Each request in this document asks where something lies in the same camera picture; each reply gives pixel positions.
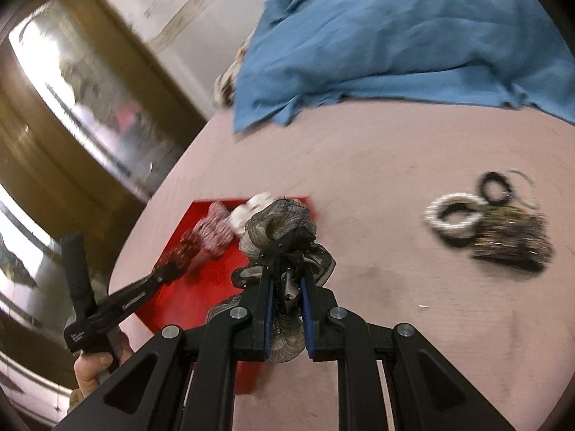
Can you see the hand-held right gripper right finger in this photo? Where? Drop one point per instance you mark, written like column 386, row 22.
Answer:
column 308, row 318

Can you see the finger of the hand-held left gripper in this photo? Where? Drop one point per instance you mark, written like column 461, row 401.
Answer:
column 166, row 272

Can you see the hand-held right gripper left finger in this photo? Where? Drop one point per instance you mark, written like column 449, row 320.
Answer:
column 268, row 318

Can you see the red polka dot scrunchie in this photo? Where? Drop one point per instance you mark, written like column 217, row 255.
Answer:
column 186, row 244

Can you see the red tray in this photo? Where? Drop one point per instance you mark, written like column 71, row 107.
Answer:
column 211, row 280

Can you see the grey sheer scrunchie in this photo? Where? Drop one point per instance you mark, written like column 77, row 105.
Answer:
column 283, row 220

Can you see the black scrunchie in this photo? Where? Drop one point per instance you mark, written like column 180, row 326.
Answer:
column 484, row 189

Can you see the dark beaded jewelry pile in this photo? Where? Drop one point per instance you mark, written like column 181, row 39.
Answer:
column 516, row 239

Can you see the person's left hand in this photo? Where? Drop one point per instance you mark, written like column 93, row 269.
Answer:
column 90, row 370

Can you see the pink plaid scrunchie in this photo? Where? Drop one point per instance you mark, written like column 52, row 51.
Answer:
column 215, row 229

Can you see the pink quilted bed cover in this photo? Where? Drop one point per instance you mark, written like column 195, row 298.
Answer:
column 404, row 314

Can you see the white dotted scrunchie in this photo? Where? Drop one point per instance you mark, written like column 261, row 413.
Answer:
column 255, row 202

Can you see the wooden door with glass panel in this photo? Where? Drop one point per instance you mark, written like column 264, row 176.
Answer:
column 45, row 143

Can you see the floral cloth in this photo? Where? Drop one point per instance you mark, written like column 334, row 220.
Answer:
column 226, row 86

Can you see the blue cloth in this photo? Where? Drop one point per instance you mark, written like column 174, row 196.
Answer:
column 382, row 40

